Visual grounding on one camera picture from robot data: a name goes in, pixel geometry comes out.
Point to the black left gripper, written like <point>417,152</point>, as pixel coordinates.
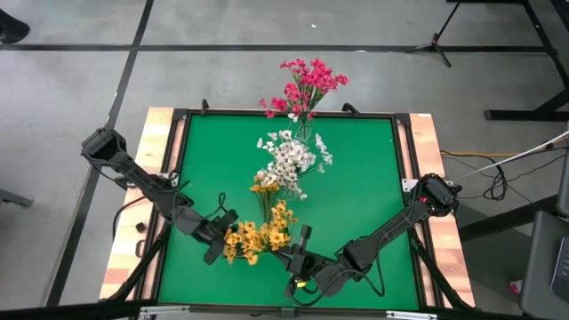
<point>211,231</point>

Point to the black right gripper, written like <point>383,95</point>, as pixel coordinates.
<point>300,262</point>

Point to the red artificial flower bunch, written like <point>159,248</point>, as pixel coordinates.
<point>279,104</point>
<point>326,77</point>
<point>292,91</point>

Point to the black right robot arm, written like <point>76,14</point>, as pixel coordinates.
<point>391,231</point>

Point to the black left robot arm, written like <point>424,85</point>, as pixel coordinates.
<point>146,186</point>

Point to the round clear glass vase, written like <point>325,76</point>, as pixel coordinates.
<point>292,192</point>

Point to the narrow clear glass vase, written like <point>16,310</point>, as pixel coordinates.
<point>304,131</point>

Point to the small yellow tag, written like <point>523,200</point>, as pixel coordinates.
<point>301,283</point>

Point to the small dark knob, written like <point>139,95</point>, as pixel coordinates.
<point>141,227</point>

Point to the green table mat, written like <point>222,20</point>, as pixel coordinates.
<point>213,146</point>

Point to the black clamp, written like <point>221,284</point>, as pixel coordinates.
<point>205,106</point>
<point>351,109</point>

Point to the black crossbeam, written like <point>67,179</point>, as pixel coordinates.
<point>66,311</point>

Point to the grey chair base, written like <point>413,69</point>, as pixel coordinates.
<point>15,198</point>

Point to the black floor beam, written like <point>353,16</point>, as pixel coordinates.
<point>502,219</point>

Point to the small pink object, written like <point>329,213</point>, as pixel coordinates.
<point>515,287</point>

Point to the grey chair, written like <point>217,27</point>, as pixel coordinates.
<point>538,266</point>

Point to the black tripod stand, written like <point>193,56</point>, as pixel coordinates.
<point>435,44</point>

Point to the silver pole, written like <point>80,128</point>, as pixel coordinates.
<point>533,149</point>

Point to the dark laptop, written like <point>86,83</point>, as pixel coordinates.
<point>562,266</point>

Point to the person's shoe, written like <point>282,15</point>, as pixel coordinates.
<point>11,29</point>

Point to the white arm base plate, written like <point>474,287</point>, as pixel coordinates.
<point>409,184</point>
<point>172,178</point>

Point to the black diagonal frame strut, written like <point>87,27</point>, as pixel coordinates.
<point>141,264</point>
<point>446,284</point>

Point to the silver aluminium bracket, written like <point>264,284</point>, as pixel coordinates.
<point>164,311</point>
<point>411,315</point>

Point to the black table frame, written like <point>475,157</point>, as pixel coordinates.
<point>244,113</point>

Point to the black desk leg frame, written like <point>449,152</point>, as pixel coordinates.
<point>524,114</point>

